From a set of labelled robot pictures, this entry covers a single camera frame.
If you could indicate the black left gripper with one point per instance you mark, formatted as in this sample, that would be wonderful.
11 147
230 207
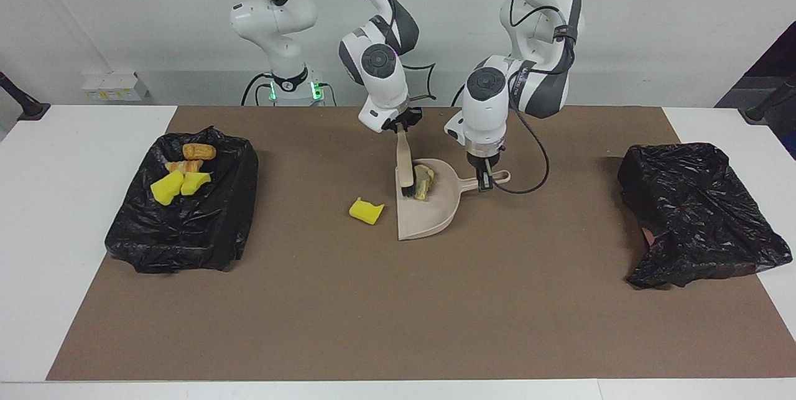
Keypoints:
485 162

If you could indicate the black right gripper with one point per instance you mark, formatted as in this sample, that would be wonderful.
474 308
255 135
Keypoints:
405 120

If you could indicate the beige hand brush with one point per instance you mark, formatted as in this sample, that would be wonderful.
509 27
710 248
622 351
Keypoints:
405 163

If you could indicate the striped croissant toy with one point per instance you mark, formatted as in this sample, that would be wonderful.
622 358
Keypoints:
185 167
423 191

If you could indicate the beige plastic dustpan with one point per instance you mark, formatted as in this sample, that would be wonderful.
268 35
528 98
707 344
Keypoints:
429 216

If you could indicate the yellow sponge piece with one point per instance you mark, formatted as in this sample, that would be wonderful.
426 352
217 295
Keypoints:
166 188
196 183
367 211

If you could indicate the brown bread roll toy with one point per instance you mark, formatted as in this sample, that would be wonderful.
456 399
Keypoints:
199 152

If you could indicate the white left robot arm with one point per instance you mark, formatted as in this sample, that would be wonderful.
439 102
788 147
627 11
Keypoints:
488 107

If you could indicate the pink plastic bin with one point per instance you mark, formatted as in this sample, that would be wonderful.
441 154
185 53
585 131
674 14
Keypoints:
649 237

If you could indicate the black bag-lined bin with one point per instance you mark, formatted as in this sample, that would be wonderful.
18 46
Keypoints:
186 232
696 201

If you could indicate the brown table mat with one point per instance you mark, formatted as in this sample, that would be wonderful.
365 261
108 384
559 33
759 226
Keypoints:
398 338

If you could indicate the black stand foot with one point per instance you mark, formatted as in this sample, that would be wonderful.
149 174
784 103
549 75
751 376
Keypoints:
762 111
28 107

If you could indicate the black panel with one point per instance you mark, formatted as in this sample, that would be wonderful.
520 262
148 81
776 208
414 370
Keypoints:
777 58

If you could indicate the white wall socket box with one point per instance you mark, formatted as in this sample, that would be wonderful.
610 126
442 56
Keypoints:
115 89

